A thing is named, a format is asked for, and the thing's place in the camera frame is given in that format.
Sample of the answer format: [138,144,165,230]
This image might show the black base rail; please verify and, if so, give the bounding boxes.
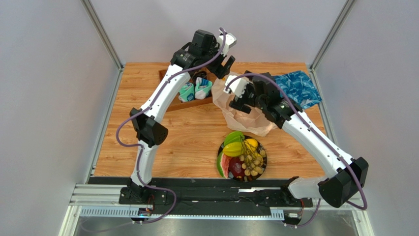
[88,177,317,220]

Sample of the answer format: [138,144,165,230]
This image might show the brown fake grapes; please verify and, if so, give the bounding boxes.
[239,138,267,177]

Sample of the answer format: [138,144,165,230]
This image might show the green fake starfruit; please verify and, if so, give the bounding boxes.
[223,131,245,146]

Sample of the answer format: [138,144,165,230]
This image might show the blue patterned cloth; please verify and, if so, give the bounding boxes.
[274,70,322,109]

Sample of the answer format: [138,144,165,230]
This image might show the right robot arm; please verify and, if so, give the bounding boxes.
[224,73,369,210]

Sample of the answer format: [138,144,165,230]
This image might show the dark red fake apple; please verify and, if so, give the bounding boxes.
[229,157,244,178]

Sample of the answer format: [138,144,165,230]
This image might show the yellow fake lemon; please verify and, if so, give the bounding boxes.
[243,138,259,151]

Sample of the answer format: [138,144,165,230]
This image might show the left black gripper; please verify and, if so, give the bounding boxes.
[201,39,235,80]

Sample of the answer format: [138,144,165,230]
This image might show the black rimmed beige plate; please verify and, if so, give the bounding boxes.
[218,135,268,182]

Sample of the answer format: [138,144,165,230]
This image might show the yellow fake banana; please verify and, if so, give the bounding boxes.
[222,142,246,157]

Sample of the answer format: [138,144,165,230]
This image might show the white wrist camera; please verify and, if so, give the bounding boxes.
[223,75,249,98]
[216,30,237,57]

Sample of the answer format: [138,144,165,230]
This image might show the teal white sock bundle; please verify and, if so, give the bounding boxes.
[178,77,213,102]

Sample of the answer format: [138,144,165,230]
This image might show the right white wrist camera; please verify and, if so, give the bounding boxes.
[223,75,249,98]

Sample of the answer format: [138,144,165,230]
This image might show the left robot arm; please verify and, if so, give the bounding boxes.
[125,29,237,204]

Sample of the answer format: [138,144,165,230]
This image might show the brown wooden organizer tray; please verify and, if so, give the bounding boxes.
[158,69,217,112]

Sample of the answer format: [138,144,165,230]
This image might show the fake watermelon slice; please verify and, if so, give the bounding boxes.
[216,152,233,178]

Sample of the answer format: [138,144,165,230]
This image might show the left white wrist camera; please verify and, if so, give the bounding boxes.
[216,30,237,57]

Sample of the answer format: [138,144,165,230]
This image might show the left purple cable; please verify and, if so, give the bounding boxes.
[115,27,228,225]

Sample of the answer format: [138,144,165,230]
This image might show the translucent white plastic bag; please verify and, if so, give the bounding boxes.
[211,77,277,137]

